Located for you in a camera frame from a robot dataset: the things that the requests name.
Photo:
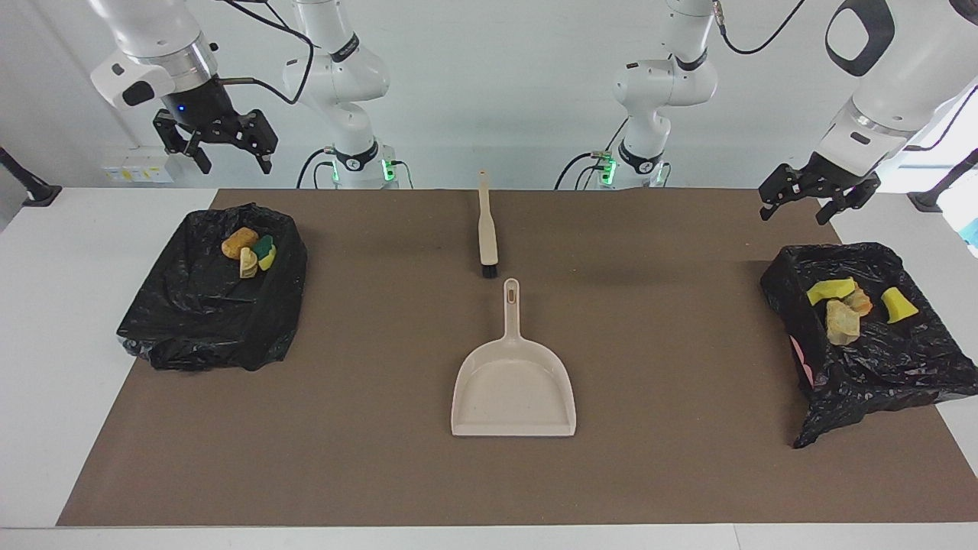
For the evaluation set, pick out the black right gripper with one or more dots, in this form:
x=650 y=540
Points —
x=202 y=107

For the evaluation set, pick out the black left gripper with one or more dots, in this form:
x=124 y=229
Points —
x=833 y=174

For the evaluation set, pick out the brown bread roll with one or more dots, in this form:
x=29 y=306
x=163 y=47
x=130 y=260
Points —
x=238 y=242

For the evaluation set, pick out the striped orange pastry roll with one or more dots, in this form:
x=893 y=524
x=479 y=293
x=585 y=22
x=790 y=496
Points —
x=842 y=322
x=861 y=301

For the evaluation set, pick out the small yellow green sponge piece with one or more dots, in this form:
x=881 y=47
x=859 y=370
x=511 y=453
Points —
x=265 y=252

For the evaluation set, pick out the striped croissant piece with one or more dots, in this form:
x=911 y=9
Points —
x=247 y=263

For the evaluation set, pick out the beige hand brush black bristles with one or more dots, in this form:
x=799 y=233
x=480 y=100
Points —
x=487 y=237

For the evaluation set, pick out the beige plastic dustpan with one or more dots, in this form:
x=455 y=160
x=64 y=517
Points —
x=513 y=389

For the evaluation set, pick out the pink plastic bin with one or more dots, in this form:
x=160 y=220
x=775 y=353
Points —
x=800 y=359

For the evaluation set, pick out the black plastic trash bag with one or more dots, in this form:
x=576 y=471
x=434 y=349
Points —
x=206 y=305
x=879 y=359

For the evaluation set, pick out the light blue object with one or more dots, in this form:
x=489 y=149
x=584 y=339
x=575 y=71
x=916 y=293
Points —
x=973 y=231

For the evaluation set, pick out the brown table mat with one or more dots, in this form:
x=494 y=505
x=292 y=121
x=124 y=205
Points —
x=306 y=443

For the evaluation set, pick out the white wall socket box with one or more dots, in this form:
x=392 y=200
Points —
x=137 y=166

